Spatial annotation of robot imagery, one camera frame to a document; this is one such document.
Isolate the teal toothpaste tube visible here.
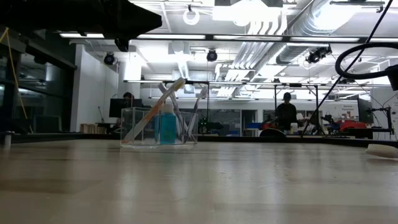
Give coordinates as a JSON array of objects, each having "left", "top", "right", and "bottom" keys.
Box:
[{"left": 159, "top": 103, "right": 178, "bottom": 146}]

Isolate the orange white toothbrush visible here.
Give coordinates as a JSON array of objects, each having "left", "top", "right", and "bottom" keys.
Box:
[
  {"left": 121, "top": 77, "right": 187, "bottom": 145},
  {"left": 365, "top": 143, "right": 398, "bottom": 159}
]

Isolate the black overhead beam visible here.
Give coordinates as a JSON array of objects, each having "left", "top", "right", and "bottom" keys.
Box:
[{"left": 58, "top": 32, "right": 398, "bottom": 44}]

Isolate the wooden crate stack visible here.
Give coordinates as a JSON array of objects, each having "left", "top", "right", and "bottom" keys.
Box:
[{"left": 80, "top": 123, "right": 100, "bottom": 134}]

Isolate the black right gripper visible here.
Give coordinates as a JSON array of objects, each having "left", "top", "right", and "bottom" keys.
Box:
[{"left": 385, "top": 63, "right": 398, "bottom": 91}]

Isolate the clear acrylic organizer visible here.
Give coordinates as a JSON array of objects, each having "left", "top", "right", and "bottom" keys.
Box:
[{"left": 120, "top": 106, "right": 199, "bottom": 147}]

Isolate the person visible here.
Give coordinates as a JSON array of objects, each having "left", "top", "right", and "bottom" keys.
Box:
[
  {"left": 275, "top": 91, "right": 299, "bottom": 131},
  {"left": 114, "top": 91, "right": 137, "bottom": 131}
]

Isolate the purple white toothbrush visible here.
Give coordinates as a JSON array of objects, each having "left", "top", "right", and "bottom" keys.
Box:
[
  {"left": 185, "top": 85, "right": 208, "bottom": 143},
  {"left": 174, "top": 93, "right": 191, "bottom": 143},
  {"left": 157, "top": 82, "right": 187, "bottom": 142}
]

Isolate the white LED light strip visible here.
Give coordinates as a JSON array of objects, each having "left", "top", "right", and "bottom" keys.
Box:
[
  {"left": 213, "top": 34, "right": 284, "bottom": 41},
  {"left": 58, "top": 32, "right": 105, "bottom": 39},
  {"left": 136, "top": 34, "right": 206, "bottom": 40},
  {"left": 289, "top": 36, "right": 361, "bottom": 43}
]

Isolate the grey cylindrical post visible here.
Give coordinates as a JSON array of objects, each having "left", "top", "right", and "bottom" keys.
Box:
[{"left": 2, "top": 130, "right": 15, "bottom": 150}]

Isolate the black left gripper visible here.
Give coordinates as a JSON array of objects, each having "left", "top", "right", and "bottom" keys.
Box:
[{"left": 0, "top": 0, "right": 164, "bottom": 52}]

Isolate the white ring lamp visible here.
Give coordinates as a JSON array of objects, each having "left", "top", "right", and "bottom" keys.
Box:
[{"left": 182, "top": 7, "right": 201, "bottom": 26}]

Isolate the thin black cable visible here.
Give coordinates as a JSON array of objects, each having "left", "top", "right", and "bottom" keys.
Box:
[{"left": 300, "top": 0, "right": 395, "bottom": 136}]

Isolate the silver ventilation duct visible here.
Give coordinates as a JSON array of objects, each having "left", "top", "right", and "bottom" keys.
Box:
[{"left": 273, "top": 0, "right": 398, "bottom": 66}]

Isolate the black monitor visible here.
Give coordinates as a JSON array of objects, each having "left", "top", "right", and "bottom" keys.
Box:
[
  {"left": 356, "top": 96, "right": 374, "bottom": 124},
  {"left": 108, "top": 98, "right": 144, "bottom": 118}
]

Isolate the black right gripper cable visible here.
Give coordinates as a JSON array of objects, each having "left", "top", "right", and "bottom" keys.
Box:
[{"left": 334, "top": 42, "right": 398, "bottom": 80}]

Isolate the yellow hanging cable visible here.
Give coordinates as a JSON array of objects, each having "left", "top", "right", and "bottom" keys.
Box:
[{"left": 0, "top": 27, "right": 34, "bottom": 134}]

